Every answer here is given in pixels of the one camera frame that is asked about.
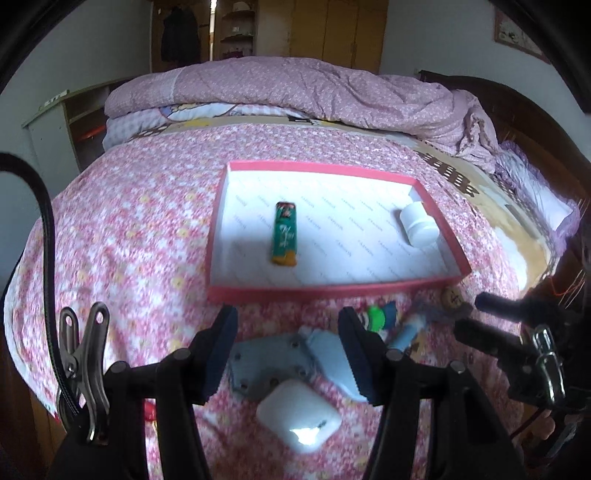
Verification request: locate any green blue cartoon figurine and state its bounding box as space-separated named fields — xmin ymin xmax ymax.
xmin=361 ymin=301 xmax=398 ymax=333

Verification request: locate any grey plastic block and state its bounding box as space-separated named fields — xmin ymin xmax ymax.
xmin=228 ymin=333 xmax=317 ymax=401

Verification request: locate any wooden chess piece disc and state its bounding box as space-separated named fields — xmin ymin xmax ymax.
xmin=440 ymin=286 xmax=465 ymax=310

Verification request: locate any grey curved claw tool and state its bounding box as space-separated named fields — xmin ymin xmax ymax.
xmin=414 ymin=300 xmax=473 ymax=324

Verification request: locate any white earbuds case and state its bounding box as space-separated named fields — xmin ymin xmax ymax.
xmin=256 ymin=379 xmax=342 ymax=454

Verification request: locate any white jar orange label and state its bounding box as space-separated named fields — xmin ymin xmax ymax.
xmin=400 ymin=201 xmax=440 ymax=248

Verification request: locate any green lighter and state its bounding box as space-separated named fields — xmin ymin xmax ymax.
xmin=271 ymin=202 xmax=297 ymax=267

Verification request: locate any wooden stand piece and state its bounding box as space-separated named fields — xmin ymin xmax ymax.
xmin=406 ymin=331 xmax=427 ymax=362

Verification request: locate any red small hair clip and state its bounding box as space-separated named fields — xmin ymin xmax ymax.
xmin=143 ymin=399 xmax=156 ymax=423

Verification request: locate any person hand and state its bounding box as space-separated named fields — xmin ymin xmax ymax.
xmin=524 ymin=410 xmax=555 ymax=441

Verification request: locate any white pillow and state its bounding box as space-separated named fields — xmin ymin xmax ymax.
xmin=495 ymin=141 xmax=581 ymax=243

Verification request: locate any metal spring clamp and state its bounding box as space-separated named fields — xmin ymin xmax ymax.
xmin=56 ymin=302 xmax=110 ymax=443

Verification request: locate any pink floral bed sheet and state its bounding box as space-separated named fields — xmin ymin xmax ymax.
xmin=3 ymin=123 xmax=555 ymax=480

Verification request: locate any pink shallow cardboard box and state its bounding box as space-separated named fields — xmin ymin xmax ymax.
xmin=206 ymin=161 xmax=472 ymax=304

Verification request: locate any dark wooden headboard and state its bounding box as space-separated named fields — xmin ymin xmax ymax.
xmin=419 ymin=69 xmax=591 ymax=278

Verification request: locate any purple floral quilt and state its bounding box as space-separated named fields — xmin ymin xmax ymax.
xmin=103 ymin=56 xmax=500 ymax=173

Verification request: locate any grey bedside cabinet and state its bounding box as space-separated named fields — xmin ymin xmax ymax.
xmin=21 ymin=78 xmax=126 ymax=176

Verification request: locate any wooden wardrobe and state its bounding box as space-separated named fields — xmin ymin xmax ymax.
xmin=150 ymin=1 xmax=388 ymax=73

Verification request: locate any black cable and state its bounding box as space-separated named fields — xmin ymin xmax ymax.
xmin=0 ymin=152 xmax=82 ymax=416

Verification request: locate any framed wall picture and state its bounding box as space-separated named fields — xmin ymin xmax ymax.
xmin=494 ymin=8 xmax=550 ymax=64

